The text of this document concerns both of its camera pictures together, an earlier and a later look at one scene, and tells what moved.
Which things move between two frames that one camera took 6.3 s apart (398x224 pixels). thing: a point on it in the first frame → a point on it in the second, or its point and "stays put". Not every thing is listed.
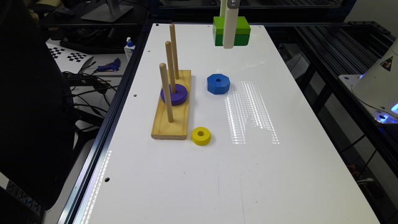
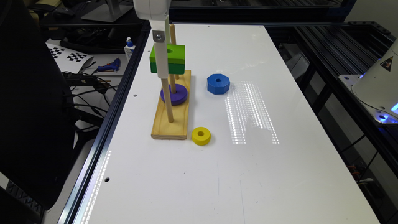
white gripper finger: (231, 23) → (156, 11)
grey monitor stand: (109, 12) stays put
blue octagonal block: (217, 84) stays put
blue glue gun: (114, 65) stays put
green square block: (242, 31) → (175, 57)
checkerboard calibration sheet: (69, 60) stays put
